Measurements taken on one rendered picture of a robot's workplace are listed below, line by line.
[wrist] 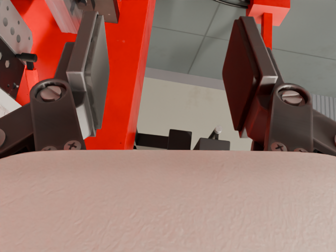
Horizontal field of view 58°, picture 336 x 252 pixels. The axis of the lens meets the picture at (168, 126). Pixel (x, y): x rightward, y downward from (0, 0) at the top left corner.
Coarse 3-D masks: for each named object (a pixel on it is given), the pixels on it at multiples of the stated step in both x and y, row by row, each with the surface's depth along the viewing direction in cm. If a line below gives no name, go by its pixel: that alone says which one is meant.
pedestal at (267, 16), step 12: (252, 0) 206; (264, 0) 204; (276, 0) 204; (288, 0) 205; (252, 12) 211; (264, 12) 210; (276, 12) 208; (264, 24) 207; (276, 24) 221; (264, 36) 204
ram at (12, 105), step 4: (0, 92) 62; (4, 92) 63; (0, 96) 62; (4, 96) 63; (8, 96) 65; (0, 100) 62; (4, 100) 63; (8, 100) 65; (12, 100) 67; (0, 104) 62; (4, 104) 64; (8, 104) 65; (12, 104) 67; (16, 104) 68; (8, 108) 65; (12, 108) 67; (16, 108) 69
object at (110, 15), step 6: (96, 0) 103; (102, 0) 103; (108, 0) 102; (114, 0) 104; (96, 6) 106; (102, 6) 106; (108, 6) 105; (114, 6) 106; (102, 12) 109; (108, 12) 109; (114, 12) 108; (108, 18) 112; (114, 18) 112
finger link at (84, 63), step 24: (96, 24) 11; (72, 48) 11; (96, 48) 11; (72, 72) 9; (96, 72) 11; (96, 96) 11; (0, 120) 9; (24, 120) 9; (96, 120) 11; (0, 144) 8; (24, 144) 9
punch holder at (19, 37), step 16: (0, 0) 57; (0, 16) 58; (16, 16) 63; (0, 32) 58; (16, 32) 64; (0, 48) 59; (16, 48) 65; (0, 64) 60; (16, 64) 66; (0, 80) 61; (16, 80) 67
